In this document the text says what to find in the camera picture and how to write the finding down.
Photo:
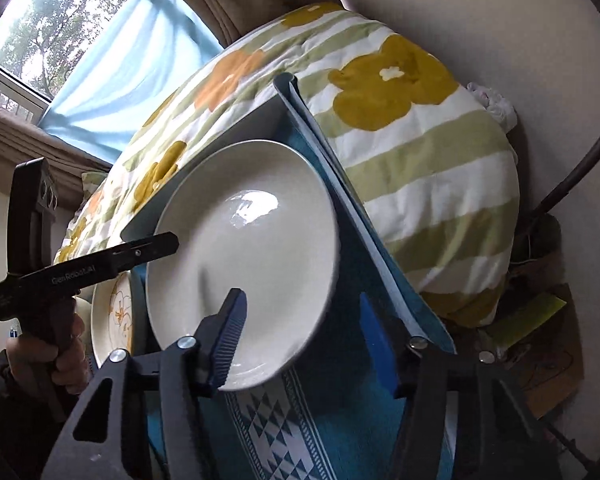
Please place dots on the green patterned pillow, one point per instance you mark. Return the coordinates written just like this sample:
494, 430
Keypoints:
94, 185

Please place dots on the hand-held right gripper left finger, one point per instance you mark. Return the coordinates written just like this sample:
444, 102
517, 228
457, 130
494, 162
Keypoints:
232, 340

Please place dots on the light blue curtain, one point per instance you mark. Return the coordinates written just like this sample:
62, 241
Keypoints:
130, 60

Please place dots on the window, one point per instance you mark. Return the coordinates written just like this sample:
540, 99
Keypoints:
45, 25

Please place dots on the flower print blanket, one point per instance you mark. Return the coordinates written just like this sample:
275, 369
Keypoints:
405, 160

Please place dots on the brown cardboard box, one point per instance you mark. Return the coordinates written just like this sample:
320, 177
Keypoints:
550, 375

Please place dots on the white plastic bag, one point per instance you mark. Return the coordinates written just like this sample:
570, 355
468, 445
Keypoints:
495, 105

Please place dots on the person's left hand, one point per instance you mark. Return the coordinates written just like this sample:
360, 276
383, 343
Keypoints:
75, 365

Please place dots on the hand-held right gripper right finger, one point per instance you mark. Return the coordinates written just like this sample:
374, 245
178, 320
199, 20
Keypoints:
377, 345

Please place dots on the dark metal tube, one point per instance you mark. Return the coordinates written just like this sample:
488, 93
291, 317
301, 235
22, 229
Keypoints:
595, 155

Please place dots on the large white plate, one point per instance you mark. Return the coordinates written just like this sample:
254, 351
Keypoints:
240, 240

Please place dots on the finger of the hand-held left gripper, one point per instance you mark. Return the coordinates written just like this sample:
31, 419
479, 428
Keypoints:
145, 248

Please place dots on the yellow-green flat packet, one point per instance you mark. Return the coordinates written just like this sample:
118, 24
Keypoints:
530, 317

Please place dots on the blue patterned tray box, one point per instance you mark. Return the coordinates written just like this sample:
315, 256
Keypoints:
280, 435

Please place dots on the flower print plate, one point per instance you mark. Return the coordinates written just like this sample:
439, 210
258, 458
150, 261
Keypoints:
111, 320

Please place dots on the person's left forearm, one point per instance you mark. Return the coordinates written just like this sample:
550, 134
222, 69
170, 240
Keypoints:
10, 410

